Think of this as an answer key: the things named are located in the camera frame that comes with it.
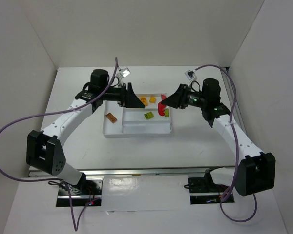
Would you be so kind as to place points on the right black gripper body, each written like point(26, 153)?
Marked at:
point(183, 96)

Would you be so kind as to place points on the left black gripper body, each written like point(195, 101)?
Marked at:
point(124, 95)

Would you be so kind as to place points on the yellow long lego brick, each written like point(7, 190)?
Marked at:
point(144, 101)

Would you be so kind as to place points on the small green lego brick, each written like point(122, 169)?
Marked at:
point(166, 113)

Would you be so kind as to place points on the red lego piece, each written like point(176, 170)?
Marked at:
point(161, 107)

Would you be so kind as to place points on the small yellow lego brick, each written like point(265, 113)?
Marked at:
point(152, 100)

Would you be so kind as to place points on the green yellow lego stack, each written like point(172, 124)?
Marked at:
point(149, 115)

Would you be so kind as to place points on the tan lego plate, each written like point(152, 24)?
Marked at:
point(111, 117)

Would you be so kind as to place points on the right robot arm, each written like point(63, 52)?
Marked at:
point(255, 170)

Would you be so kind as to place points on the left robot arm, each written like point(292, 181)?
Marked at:
point(45, 148)

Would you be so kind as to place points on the white divided tray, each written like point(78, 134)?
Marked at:
point(132, 122)

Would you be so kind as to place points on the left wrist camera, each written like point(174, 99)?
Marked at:
point(124, 72)

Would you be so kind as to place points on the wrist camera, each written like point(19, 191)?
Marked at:
point(190, 75)
point(124, 72)

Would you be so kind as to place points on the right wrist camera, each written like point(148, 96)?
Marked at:
point(190, 75)

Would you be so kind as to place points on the aluminium side rail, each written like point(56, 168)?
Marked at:
point(234, 102)

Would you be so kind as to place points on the aluminium front rail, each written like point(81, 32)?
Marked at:
point(138, 171)

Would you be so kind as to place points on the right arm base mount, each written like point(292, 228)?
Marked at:
point(203, 190)

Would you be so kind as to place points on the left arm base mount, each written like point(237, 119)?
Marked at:
point(91, 196)

